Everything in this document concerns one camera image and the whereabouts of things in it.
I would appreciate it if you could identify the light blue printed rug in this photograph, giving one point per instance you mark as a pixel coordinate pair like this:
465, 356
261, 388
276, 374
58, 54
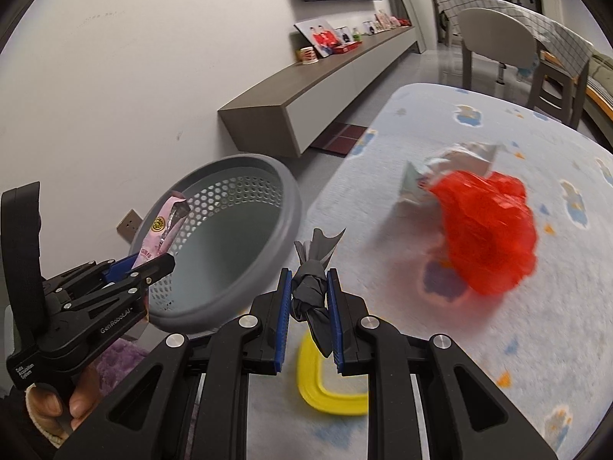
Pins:
479, 345

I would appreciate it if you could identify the grey perforated plastic basket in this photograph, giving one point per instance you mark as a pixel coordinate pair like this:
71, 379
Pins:
230, 258

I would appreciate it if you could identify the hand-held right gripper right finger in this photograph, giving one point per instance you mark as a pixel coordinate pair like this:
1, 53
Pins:
336, 326

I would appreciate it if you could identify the grey dining chair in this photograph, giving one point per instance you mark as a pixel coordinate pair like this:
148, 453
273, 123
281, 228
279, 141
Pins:
498, 38

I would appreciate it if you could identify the red crumpled plastic bag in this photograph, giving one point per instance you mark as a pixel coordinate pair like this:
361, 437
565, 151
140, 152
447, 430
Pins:
483, 235

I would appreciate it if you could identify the wall power outlet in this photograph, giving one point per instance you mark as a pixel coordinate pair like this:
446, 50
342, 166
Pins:
130, 225

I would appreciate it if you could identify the leaning floor mirror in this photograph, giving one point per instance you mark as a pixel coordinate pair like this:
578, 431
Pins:
407, 5

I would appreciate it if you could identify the olive green sofa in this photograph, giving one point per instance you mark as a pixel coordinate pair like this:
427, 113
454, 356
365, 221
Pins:
601, 69

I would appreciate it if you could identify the crumpled white paper wrapper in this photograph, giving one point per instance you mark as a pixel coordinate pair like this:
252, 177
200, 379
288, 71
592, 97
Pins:
459, 155

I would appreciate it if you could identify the large photo frame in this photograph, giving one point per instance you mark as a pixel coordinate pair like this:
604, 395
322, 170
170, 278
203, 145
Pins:
318, 36

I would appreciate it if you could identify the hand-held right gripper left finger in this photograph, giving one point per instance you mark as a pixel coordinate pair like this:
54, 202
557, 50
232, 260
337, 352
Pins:
283, 326

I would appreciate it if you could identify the grey wooden stool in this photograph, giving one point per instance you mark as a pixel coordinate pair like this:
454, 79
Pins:
555, 81

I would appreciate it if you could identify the flat red box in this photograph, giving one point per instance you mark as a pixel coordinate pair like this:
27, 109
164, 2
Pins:
347, 48

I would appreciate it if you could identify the yellow plastic lid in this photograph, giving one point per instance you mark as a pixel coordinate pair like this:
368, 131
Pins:
311, 383

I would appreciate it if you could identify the table with checked cloth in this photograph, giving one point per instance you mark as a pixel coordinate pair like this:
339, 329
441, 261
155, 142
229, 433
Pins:
555, 33

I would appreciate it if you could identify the matte grey toy fish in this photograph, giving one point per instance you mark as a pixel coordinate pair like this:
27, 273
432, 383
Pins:
311, 292

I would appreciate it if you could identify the pink snack packet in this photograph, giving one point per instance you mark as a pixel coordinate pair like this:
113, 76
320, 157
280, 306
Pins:
160, 230

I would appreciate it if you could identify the long grey wall cabinet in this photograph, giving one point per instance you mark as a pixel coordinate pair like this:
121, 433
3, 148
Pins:
287, 91

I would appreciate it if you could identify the row of small picture cards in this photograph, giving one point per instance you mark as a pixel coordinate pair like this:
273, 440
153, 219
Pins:
390, 20

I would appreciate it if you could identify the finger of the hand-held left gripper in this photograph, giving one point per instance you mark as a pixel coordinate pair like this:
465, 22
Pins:
148, 270
119, 268

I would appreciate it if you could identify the person's left hand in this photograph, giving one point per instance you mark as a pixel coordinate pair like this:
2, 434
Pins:
48, 402

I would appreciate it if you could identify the small photo frame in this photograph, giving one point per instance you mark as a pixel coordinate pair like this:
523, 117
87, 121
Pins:
343, 36

